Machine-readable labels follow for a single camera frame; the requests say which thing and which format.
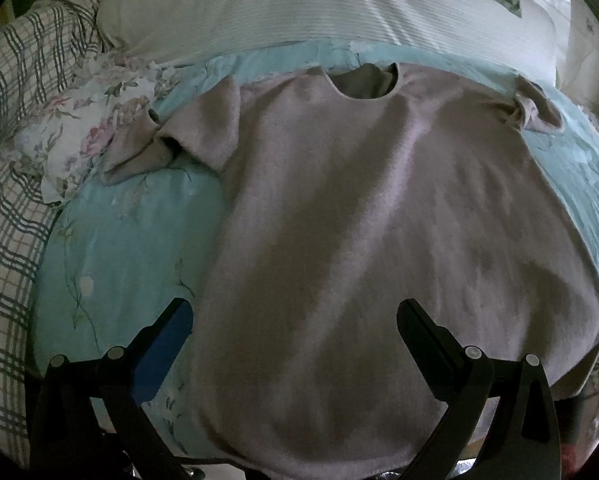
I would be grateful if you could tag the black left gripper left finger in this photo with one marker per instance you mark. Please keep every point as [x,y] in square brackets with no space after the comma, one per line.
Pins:
[88,420]

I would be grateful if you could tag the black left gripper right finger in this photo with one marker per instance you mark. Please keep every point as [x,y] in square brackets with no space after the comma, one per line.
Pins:
[523,440]

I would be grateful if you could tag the mauve knit sweater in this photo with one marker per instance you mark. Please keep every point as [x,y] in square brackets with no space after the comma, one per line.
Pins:
[347,195]

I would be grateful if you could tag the teal floral bed sheet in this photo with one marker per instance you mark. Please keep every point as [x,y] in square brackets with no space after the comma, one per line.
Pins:
[118,254]

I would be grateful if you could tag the white floral cloth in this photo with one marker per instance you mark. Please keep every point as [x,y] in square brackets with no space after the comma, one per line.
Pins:
[60,142]

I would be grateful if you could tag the plaid checked blanket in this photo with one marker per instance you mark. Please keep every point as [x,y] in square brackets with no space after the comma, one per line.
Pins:
[39,53]

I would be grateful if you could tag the white striped pillow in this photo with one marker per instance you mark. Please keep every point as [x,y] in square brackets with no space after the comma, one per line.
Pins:
[182,32]

